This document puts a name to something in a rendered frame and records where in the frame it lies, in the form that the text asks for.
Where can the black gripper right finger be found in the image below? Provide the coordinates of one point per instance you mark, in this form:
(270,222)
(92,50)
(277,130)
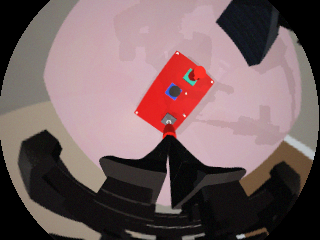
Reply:
(188,175)

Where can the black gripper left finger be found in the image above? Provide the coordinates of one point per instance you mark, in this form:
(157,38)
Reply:
(148,172)

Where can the red circuit board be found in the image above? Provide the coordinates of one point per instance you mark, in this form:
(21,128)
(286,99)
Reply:
(174,94)

